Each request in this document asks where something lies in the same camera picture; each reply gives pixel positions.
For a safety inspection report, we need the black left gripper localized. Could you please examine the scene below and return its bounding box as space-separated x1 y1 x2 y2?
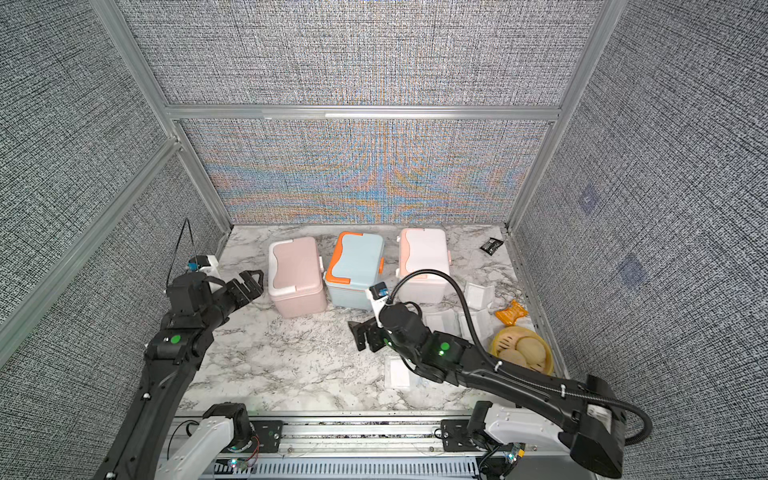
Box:
201 266 263 331

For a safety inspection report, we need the pink white medicine box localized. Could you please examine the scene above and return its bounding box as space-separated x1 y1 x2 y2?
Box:
268 237 327 318

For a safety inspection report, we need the blue orange medicine box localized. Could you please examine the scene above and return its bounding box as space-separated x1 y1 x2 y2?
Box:
324 231 385 310

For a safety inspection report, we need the white pink medicine chest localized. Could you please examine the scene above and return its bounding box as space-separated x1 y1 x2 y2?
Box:
396 228 451 305

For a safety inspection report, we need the clear plastic gauze box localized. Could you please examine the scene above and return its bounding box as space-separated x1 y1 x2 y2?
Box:
464 282 495 344

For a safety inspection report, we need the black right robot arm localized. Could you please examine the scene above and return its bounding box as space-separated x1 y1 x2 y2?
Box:
348 280 653 479

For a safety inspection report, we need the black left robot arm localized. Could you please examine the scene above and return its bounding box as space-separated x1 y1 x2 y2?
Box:
93 270 264 479

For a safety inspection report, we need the orange plastic toy piece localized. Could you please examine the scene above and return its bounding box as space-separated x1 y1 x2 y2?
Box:
494 300 529 326

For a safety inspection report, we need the black foil sachet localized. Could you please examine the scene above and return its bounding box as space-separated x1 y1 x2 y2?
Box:
480 237 504 256

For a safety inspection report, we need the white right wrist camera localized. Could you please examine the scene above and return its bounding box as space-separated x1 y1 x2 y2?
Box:
366 282 389 328

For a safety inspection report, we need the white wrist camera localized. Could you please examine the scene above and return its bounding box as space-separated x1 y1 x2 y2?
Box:
366 282 389 328
187 255 223 293

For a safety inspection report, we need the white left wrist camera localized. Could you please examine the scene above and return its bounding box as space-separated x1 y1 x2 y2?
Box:
187 255 223 293

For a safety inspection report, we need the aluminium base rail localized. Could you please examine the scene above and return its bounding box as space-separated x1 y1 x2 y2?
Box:
107 413 619 480

